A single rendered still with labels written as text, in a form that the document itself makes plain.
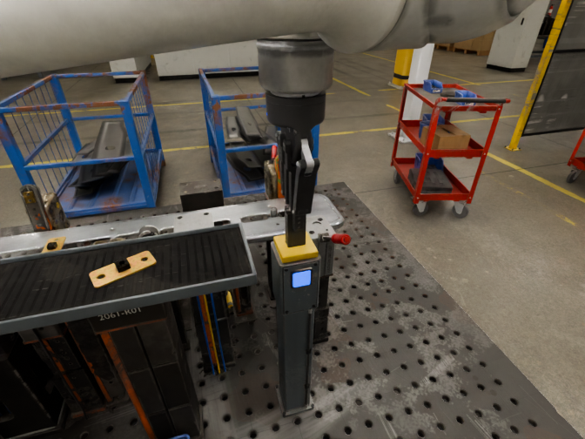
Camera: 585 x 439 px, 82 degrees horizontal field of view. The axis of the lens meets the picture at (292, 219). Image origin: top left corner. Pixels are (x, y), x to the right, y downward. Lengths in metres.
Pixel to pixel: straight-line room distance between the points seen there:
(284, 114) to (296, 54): 0.07
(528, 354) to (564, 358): 0.16
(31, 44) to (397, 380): 0.91
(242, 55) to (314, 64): 8.27
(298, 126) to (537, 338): 2.01
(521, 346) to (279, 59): 1.99
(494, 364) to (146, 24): 1.03
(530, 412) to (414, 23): 0.91
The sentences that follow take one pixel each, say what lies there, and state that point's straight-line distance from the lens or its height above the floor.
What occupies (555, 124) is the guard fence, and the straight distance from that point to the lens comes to 5.28.
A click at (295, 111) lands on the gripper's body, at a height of 1.38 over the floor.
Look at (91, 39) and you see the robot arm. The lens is 0.24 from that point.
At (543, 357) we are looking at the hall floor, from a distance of 2.20.
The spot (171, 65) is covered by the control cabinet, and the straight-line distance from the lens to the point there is 8.57.
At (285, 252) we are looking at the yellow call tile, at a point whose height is 1.15.
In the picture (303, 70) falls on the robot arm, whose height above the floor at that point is 1.42.
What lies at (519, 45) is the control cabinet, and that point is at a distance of 10.57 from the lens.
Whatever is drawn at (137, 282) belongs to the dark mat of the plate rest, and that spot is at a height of 1.16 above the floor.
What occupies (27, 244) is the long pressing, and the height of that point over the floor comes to 1.00.
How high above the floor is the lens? 1.48
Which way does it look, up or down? 33 degrees down
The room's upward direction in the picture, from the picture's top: straight up
